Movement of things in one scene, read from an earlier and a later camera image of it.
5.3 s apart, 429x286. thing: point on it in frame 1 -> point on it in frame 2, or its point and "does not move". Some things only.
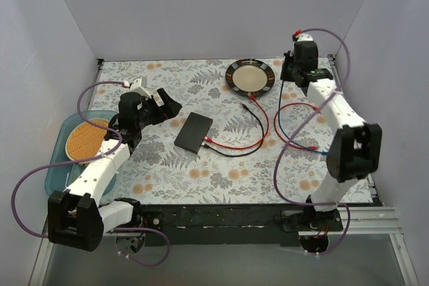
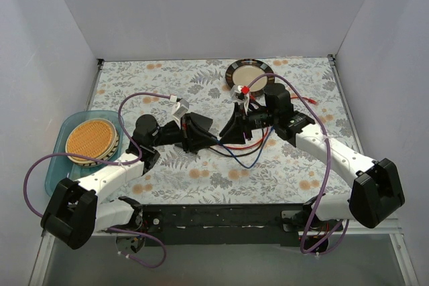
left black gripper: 159,108 -> 187,132
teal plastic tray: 57,182 does not move
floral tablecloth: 269,149 does not move
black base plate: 242,225 does not move
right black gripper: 287,72 -> 247,124
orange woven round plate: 84,140 does not move
